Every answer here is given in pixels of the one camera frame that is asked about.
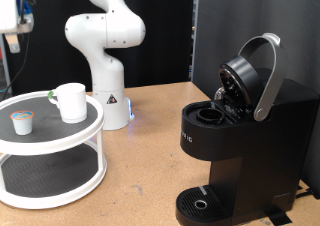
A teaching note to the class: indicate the black curtain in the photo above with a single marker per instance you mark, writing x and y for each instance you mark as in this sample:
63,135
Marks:
166,36

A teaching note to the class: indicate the grey metal frame post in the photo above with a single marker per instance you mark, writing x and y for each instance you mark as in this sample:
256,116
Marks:
194,36
4,66

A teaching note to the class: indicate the white mug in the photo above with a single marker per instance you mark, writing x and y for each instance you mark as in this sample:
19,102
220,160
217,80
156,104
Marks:
71,102

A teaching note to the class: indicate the white two-tier turntable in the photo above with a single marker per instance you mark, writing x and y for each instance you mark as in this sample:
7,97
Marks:
50,142

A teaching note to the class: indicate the black Keurig coffee machine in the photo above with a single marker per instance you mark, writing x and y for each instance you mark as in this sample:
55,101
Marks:
266,152

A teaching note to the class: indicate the black square lid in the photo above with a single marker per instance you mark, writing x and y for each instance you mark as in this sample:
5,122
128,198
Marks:
233,12

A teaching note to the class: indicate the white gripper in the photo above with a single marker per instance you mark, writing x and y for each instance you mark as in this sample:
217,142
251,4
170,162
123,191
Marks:
8,11

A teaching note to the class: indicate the coffee pod orange blue lid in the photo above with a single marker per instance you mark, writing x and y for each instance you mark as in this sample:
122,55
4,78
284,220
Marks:
22,124

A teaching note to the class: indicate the black tape strip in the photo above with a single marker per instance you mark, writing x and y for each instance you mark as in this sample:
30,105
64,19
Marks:
278,216

